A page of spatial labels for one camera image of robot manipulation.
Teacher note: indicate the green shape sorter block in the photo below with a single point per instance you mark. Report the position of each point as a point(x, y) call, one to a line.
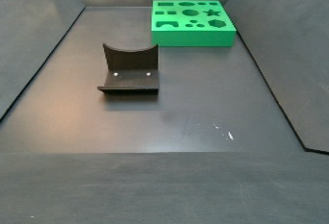
point(190, 23)

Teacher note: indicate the black curved holder bracket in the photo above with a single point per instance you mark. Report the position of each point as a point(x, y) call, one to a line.
point(131, 64)

